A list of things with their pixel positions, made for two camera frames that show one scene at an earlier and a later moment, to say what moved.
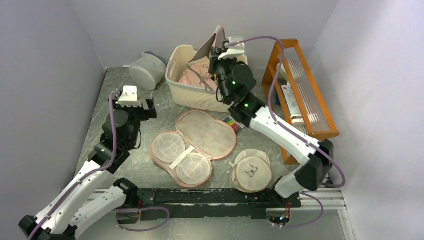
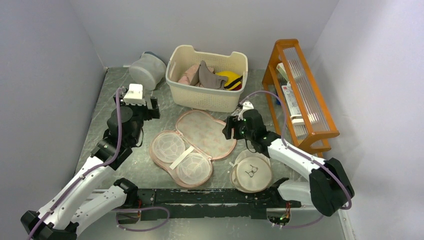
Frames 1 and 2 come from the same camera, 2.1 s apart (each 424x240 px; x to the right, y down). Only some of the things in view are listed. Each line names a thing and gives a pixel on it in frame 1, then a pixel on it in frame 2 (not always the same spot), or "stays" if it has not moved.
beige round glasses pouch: x=252 y=171 stays
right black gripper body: x=221 y=68 -> x=233 y=122
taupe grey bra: x=217 y=39 -> x=209 y=80
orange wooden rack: x=293 y=94 stays
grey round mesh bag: x=149 y=71 stays
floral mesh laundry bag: x=186 y=156 stays
